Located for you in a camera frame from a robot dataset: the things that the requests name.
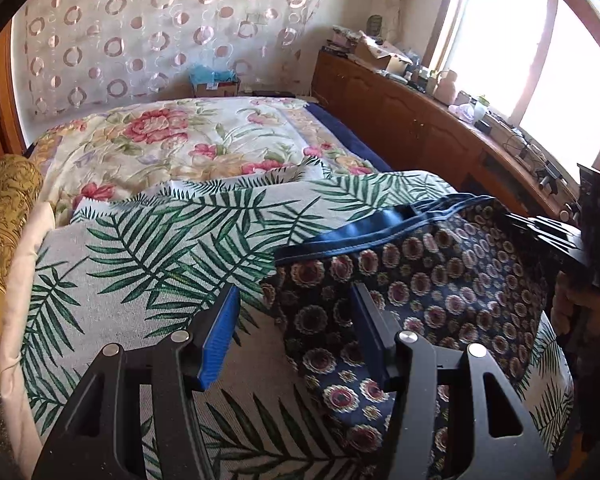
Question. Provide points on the open cardboard box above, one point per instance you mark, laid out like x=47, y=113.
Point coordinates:
x=380, y=55

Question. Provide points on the floral quilt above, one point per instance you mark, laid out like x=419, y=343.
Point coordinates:
x=180, y=145

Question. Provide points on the long wooden cabinet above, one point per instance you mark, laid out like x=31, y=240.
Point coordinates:
x=405, y=115

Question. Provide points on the flat black box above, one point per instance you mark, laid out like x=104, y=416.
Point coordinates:
x=274, y=93

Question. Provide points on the white jug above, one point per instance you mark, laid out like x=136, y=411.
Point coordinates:
x=446, y=87

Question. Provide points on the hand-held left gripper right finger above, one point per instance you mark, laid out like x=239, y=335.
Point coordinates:
x=370, y=330

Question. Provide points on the dark round ornament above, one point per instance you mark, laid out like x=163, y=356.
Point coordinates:
x=375, y=26

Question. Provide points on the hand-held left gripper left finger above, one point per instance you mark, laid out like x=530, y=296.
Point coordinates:
x=217, y=345

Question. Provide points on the small black box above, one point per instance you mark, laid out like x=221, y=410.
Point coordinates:
x=483, y=126

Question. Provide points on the blue bed sheet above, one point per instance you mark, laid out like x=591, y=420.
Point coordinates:
x=350, y=135

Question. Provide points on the navy patterned shirt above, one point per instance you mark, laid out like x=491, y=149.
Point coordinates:
x=455, y=280

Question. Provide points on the plastic cup with green lid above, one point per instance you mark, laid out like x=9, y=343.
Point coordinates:
x=481, y=109

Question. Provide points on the palm leaf print blanket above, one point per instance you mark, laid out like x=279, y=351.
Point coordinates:
x=145, y=260

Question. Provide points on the stack of small boxes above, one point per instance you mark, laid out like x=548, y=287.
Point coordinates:
x=344, y=40

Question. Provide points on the person's right hand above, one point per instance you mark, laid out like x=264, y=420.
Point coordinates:
x=572, y=315

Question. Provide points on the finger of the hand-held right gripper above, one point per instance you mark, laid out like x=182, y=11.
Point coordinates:
x=550, y=235

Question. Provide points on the gold patterned cloth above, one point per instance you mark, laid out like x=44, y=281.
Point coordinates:
x=5, y=210

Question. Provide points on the wooden frame window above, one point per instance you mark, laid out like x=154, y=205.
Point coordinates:
x=510, y=35

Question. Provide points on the cardboard box with blue cloth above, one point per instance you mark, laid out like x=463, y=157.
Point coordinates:
x=212, y=82

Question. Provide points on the circle pattern curtain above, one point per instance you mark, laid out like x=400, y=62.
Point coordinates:
x=155, y=25

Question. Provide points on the wooden wardrobe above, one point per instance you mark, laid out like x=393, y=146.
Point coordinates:
x=0, y=110

